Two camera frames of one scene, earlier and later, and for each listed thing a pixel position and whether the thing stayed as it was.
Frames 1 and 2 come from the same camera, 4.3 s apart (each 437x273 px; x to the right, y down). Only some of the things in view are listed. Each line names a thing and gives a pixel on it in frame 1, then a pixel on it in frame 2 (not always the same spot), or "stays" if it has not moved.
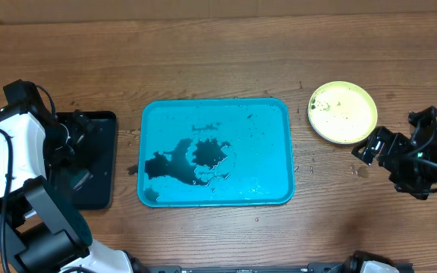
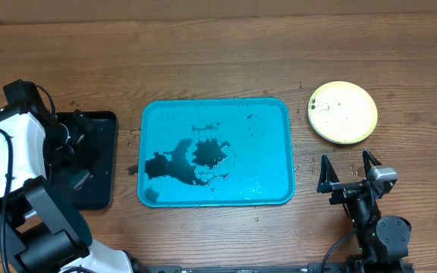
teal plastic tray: (216, 152) stays
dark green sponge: (77, 177) stays
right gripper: (397, 148) -> (329, 183)
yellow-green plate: (341, 113) stays
